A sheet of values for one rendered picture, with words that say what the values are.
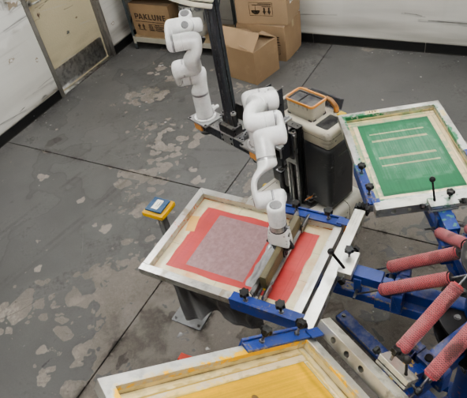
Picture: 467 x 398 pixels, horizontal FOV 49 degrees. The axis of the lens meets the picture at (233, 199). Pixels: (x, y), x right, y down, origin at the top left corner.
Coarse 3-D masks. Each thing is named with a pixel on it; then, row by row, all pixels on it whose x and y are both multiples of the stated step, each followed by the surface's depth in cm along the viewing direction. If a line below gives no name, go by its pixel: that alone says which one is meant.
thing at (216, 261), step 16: (192, 240) 249; (208, 240) 247; (176, 256) 243; (192, 256) 241; (208, 256) 240; (224, 256) 238; (240, 256) 237; (256, 256) 235; (208, 272) 233; (224, 272) 231; (240, 272) 230; (288, 272) 226; (272, 288) 221; (288, 288) 219
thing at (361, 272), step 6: (360, 270) 210; (366, 270) 210; (372, 270) 209; (378, 270) 209; (354, 276) 210; (360, 276) 208; (366, 276) 207; (372, 276) 207; (378, 276) 206; (384, 276) 209; (366, 282) 208; (372, 282) 206; (378, 282) 205
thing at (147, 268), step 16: (208, 192) 268; (192, 208) 262; (256, 208) 256; (176, 224) 254; (320, 224) 241; (160, 240) 247; (336, 240) 231; (160, 256) 244; (320, 256) 225; (144, 272) 236; (160, 272) 232; (320, 272) 219; (192, 288) 225; (208, 288) 221; (304, 288) 214; (304, 304) 208
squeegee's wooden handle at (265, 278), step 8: (296, 216) 235; (296, 224) 232; (296, 232) 235; (280, 248) 222; (272, 256) 220; (280, 256) 223; (272, 264) 217; (264, 272) 214; (272, 272) 218; (264, 280) 213
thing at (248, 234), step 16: (208, 208) 264; (208, 224) 255; (224, 224) 254; (240, 224) 252; (256, 224) 250; (224, 240) 246; (240, 240) 244; (256, 240) 243; (304, 240) 238; (304, 256) 231
